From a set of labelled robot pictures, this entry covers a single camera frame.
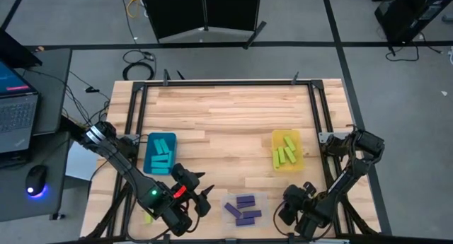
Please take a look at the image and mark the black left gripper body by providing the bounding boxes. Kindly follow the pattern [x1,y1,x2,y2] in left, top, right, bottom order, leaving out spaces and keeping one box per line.
[166,182,200,211]

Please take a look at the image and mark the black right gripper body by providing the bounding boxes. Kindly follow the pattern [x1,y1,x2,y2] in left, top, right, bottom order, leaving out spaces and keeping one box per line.
[297,182,321,221]

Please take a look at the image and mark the clear plastic bin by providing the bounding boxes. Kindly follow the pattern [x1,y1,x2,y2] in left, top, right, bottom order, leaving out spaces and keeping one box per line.
[221,192,272,235]

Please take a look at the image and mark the yellow plastic bin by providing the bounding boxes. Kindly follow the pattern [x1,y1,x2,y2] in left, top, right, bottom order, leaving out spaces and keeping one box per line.
[271,129,305,173]

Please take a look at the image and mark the teal plastic bin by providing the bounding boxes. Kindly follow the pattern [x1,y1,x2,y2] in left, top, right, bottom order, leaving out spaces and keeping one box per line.
[143,132,178,176]

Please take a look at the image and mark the black computer mouse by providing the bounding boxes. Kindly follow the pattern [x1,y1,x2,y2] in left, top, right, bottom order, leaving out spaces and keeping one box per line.
[25,164,49,198]

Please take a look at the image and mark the black desk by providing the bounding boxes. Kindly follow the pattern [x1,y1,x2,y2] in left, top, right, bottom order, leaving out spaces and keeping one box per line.
[0,47,74,223]

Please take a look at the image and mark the black partition panel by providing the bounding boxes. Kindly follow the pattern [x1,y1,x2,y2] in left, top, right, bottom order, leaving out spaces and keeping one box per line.
[139,0,268,50]

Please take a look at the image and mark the grey laptop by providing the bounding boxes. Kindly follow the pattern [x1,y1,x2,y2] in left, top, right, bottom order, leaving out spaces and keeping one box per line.
[0,58,40,155]

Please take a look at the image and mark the black cabinet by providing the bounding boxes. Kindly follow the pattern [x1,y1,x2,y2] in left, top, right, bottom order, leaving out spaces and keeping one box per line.
[374,0,453,43]

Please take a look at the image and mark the black monitor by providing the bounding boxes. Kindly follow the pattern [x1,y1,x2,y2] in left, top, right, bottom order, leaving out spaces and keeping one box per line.
[0,28,43,69]

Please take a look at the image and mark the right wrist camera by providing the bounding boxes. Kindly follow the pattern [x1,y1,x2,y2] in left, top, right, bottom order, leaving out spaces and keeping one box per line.
[295,215,323,238]

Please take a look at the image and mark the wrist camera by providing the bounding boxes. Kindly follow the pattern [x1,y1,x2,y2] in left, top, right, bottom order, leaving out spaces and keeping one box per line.
[162,207,194,238]
[295,215,323,238]

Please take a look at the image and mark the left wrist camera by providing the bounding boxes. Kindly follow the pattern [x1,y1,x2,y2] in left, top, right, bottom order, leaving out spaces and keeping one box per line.
[162,207,194,238]

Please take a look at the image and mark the black aluminium table frame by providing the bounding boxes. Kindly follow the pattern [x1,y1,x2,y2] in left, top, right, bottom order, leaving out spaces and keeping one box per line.
[84,79,379,243]

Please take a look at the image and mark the black coiled cable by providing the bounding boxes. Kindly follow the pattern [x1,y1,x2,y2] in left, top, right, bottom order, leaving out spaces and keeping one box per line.
[118,0,157,81]

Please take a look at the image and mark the black floor cable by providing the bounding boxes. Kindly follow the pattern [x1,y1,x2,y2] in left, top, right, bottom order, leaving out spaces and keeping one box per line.
[384,42,443,63]

